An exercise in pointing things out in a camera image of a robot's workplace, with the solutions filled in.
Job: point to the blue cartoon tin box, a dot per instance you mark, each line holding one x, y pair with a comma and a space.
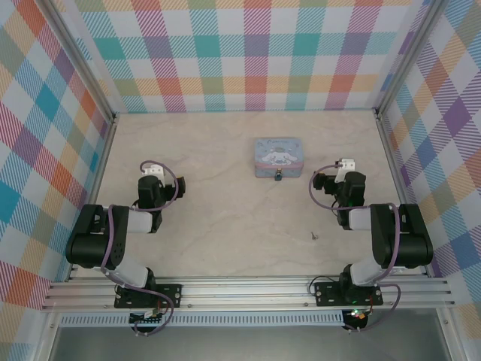
279, 154

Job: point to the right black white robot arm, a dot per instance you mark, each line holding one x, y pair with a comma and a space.
409, 240

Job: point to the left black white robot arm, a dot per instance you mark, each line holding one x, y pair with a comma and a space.
94, 240

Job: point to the right lit circuit board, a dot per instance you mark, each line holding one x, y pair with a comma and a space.
357, 314

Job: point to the left green circuit board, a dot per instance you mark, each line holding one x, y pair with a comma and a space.
148, 317

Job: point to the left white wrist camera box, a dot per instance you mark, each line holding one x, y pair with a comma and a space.
154, 170

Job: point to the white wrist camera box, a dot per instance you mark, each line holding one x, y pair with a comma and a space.
345, 168
154, 170

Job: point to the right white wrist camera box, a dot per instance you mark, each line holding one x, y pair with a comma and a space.
345, 168

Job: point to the aluminium table side rail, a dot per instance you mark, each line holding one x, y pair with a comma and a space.
99, 180
394, 169

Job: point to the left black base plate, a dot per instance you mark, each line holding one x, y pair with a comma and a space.
169, 295

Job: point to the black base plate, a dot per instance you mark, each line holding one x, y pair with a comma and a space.
327, 295
169, 295

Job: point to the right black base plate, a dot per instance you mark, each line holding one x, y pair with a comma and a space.
327, 295

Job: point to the aluminium mounting rail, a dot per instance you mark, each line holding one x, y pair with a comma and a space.
248, 291

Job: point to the aluminium frame post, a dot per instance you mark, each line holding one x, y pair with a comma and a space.
80, 56
411, 56

